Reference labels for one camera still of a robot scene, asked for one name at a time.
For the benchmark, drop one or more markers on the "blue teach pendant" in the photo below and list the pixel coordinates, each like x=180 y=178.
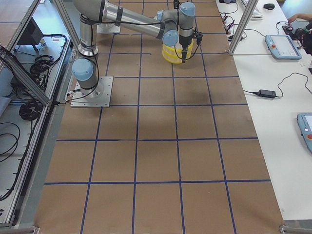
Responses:
x=282 y=47
x=304 y=121

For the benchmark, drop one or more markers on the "yellow steamer layer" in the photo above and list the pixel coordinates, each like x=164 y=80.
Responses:
x=171 y=50
x=174 y=59

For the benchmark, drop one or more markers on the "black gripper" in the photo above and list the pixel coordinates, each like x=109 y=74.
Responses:
x=185 y=43

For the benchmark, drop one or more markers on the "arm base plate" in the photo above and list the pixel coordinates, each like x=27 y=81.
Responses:
x=100 y=97

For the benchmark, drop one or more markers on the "aluminium frame post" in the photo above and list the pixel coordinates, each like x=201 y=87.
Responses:
x=242 y=25

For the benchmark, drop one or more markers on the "black power brick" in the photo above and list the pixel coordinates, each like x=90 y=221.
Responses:
x=266 y=93

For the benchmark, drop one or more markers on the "black computer mouse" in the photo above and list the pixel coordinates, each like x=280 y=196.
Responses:
x=269 y=6

